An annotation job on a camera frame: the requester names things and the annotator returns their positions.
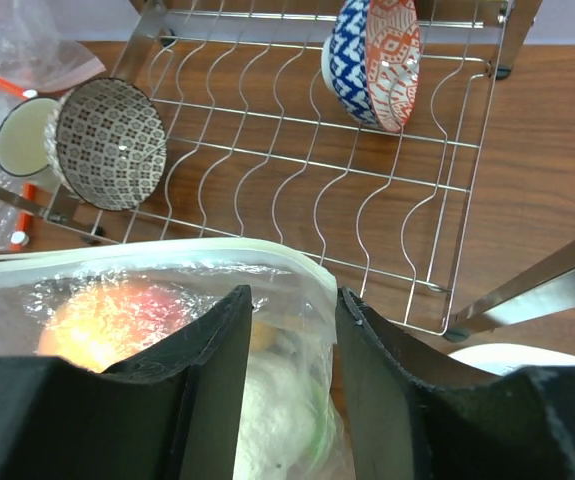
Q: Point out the blue patterned bowl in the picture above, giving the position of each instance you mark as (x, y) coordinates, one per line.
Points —
(371, 62)

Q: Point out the brown longan cluster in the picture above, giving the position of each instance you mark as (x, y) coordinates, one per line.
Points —
(263, 336)

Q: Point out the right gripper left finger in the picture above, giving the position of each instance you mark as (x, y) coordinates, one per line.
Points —
(171, 411)

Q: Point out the toy peach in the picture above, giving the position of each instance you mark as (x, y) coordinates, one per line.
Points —
(104, 324)

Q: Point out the cream enamel mug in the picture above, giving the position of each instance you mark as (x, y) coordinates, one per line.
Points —
(22, 151)

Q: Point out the steel dish rack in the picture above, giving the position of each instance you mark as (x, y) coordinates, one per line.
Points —
(459, 223)

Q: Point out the brown patterned bowl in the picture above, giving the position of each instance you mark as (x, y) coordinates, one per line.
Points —
(106, 143)

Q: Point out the pile of clear plastic bags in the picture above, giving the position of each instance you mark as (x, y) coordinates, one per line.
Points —
(35, 54)

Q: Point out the clear zip top bag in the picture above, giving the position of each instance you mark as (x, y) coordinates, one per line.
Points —
(288, 291)

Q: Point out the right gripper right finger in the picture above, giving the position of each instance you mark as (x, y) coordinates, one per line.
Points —
(415, 413)

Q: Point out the white perforated plastic basket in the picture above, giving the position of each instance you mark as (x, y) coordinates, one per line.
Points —
(503, 358)

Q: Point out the toy cauliflower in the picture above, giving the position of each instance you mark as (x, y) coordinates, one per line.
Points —
(286, 426)

